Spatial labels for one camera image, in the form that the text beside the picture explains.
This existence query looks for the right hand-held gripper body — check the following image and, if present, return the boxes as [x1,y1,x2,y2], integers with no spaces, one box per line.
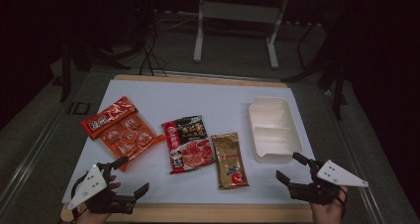
[288,159,369,206]

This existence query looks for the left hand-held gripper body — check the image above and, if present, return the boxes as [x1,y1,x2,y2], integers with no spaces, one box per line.
[66,162,137,216]

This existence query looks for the orange snack packet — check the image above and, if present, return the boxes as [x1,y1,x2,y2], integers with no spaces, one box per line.
[80,95,165,172]

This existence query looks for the white two-compartment box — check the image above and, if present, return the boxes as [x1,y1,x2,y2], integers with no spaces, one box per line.
[248,96,304,164]

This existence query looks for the gold food packet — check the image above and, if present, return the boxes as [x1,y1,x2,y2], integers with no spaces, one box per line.
[210,132,250,190]

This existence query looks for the red and black food packet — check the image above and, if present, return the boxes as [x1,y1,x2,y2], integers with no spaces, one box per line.
[160,114,216,175]

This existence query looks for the person's left hand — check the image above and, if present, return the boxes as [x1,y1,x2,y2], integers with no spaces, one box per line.
[74,174,123,224]

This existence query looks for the person's right hand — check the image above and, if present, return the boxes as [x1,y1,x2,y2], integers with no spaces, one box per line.
[309,185,349,224]

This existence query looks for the black floor plate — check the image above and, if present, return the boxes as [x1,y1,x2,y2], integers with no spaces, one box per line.
[66,101,91,116]

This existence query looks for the black stand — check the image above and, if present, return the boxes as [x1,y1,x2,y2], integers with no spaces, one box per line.
[281,15,350,121]
[58,35,132,103]

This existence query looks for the white table mat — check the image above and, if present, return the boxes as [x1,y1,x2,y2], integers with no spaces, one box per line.
[61,79,322,205]

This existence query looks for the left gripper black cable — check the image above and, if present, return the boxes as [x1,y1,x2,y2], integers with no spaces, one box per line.
[69,173,87,218]

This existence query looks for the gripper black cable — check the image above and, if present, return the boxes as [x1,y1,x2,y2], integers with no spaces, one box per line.
[336,185,349,218]
[69,173,87,218]

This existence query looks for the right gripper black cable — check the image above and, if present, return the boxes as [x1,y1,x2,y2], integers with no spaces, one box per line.
[336,185,349,218]

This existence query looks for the black floor cables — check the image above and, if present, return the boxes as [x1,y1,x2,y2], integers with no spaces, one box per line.
[137,15,168,77]

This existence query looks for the white metal frame stand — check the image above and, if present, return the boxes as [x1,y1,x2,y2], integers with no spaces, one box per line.
[192,0,291,70]

